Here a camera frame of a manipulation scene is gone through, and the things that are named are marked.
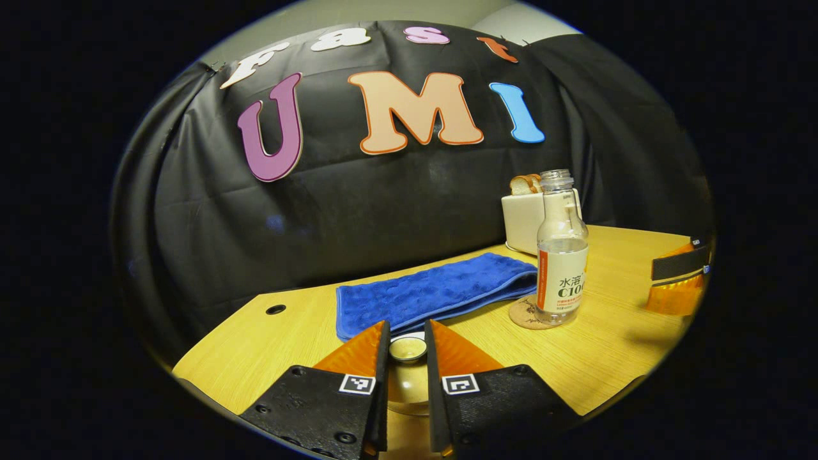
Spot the clear glass water bottle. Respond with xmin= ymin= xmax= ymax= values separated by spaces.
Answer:
xmin=536 ymin=169 xmax=589 ymax=326

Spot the blue folded towel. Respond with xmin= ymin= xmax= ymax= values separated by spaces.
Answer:
xmin=336 ymin=252 xmax=539 ymax=342

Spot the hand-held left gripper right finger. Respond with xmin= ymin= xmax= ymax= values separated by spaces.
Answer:
xmin=424 ymin=319 xmax=579 ymax=456

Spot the round brown coaster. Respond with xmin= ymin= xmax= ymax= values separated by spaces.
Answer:
xmin=509 ymin=294 xmax=563 ymax=331

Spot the black backdrop cloth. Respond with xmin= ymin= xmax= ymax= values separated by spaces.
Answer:
xmin=110 ymin=20 xmax=713 ymax=358

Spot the cream white toaster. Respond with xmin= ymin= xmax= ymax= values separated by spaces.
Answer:
xmin=501 ymin=188 xmax=583 ymax=256

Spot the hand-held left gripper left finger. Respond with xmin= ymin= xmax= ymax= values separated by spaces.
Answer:
xmin=240 ymin=319 xmax=391 ymax=460

